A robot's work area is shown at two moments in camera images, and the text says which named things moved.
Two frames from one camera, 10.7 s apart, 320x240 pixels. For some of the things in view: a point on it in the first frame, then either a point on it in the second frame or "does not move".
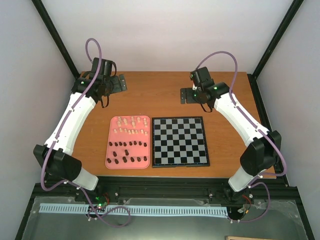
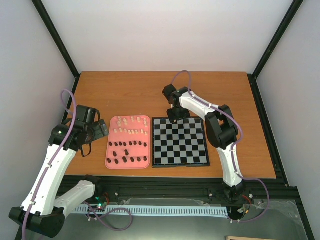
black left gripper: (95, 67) to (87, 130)
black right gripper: (189, 99) to (172, 117)
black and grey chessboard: (179, 142) does not move
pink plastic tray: (129, 143) does not move
